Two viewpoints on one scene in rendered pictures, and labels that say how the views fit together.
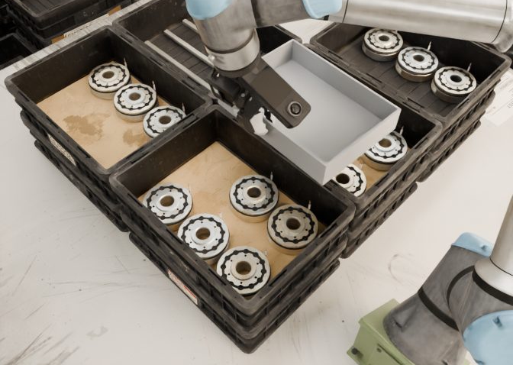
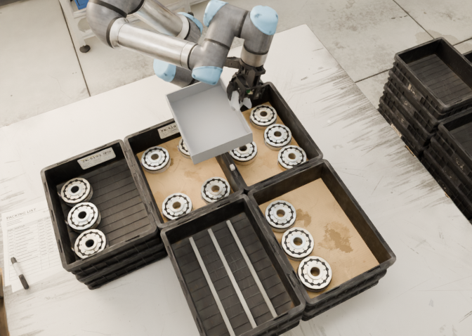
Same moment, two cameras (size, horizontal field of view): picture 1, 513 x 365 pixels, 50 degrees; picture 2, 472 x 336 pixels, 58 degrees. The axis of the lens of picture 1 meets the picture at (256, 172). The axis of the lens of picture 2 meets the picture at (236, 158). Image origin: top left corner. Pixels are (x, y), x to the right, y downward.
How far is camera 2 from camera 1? 1.56 m
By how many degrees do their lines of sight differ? 70
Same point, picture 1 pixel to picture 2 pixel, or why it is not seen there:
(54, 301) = (359, 166)
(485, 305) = (192, 25)
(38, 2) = not seen: outside the picture
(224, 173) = (253, 175)
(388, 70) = (105, 224)
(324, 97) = (191, 129)
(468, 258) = not seen: hidden behind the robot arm
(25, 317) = (374, 163)
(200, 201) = (272, 162)
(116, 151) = (317, 210)
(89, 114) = (333, 249)
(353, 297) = not seen: hidden behind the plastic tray
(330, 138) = (204, 105)
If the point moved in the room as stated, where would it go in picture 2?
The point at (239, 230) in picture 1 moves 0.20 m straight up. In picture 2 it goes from (257, 140) to (256, 106)
